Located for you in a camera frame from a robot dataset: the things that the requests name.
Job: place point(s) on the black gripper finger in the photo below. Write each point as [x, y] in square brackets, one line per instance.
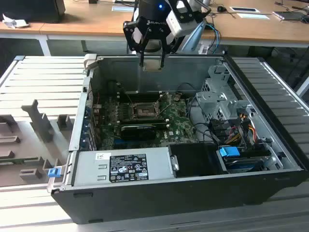
[172, 44]
[129, 36]

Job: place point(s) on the silver topped CPU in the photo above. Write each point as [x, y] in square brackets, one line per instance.
[152, 65]

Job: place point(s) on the CPU socket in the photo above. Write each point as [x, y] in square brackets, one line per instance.
[142, 112]

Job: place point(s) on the blue expansion slot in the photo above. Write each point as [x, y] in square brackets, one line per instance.
[117, 143]

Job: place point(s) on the black plastic cover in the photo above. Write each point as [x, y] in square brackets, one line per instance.
[193, 159]

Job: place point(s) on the wooden desk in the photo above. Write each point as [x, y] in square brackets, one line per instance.
[96, 24]

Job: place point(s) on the round coin battery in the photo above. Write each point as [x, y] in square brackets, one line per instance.
[177, 97]

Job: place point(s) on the metal drive cage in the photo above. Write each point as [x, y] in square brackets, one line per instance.
[212, 99]

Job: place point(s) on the green motherboard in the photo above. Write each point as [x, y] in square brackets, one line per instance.
[178, 116]

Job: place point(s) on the white framed tablet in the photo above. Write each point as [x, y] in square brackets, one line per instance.
[243, 9]

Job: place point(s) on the green RAM stick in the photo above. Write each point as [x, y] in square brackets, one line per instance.
[144, 125]
[19, 161]

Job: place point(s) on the white paper sheet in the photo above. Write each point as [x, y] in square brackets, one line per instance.
[253, 16]

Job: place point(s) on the white board label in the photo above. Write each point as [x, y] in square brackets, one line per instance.
[171, 133]

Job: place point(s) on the black graphics card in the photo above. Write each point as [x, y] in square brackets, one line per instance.
[137, 133]

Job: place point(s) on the black box on desk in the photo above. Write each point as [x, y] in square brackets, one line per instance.
[31, 9]

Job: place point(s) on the crumpled white paper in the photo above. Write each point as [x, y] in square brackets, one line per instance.
[14, 21]

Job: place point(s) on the grey notebook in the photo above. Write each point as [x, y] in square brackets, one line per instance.
[289, 15]

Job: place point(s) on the hard disk in blue carrier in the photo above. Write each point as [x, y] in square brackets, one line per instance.
[228, 152]

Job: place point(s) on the silver power supply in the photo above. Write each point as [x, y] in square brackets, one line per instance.
[87, 169]

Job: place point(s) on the grey parts rack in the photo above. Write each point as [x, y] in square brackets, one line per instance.
[29, 145]

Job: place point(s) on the blue case latch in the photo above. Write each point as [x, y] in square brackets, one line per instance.
[53, 173]

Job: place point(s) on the black PC case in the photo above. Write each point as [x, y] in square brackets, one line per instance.
[144, 205]

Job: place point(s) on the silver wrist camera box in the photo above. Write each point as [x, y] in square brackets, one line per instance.
[179, 26]

